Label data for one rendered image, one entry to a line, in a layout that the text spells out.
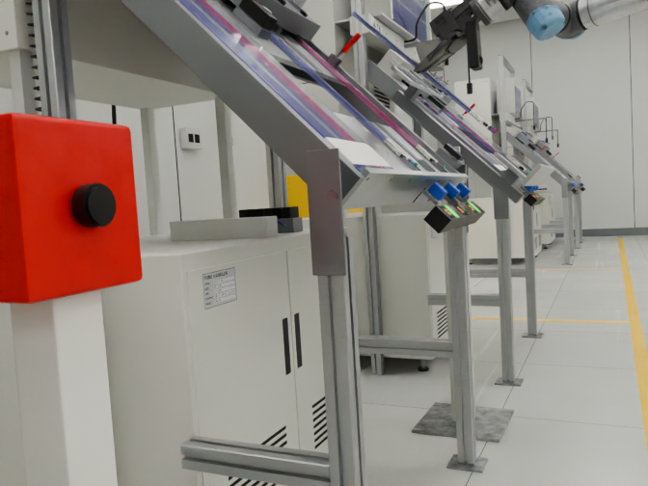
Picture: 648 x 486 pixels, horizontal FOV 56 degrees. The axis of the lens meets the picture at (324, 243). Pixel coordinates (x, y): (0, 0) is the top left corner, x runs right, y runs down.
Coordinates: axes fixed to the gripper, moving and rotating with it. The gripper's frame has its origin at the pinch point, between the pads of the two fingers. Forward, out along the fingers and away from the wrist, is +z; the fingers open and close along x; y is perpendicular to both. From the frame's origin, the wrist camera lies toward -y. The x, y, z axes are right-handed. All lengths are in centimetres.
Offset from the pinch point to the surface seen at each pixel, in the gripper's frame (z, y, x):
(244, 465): 39, -59, 81
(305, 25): 13.5, 21.5, 19.3
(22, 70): 45, 22, 79
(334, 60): 13.9, 12.3, 13.2
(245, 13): 14, 17, 48
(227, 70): 9, -7, 78
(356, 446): 21, -64, 80
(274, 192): 50, -3, 9
